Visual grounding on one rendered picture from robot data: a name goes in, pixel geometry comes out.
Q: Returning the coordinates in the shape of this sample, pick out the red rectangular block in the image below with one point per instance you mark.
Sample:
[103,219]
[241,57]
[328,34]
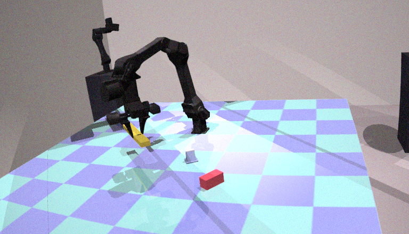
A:
[211,179]

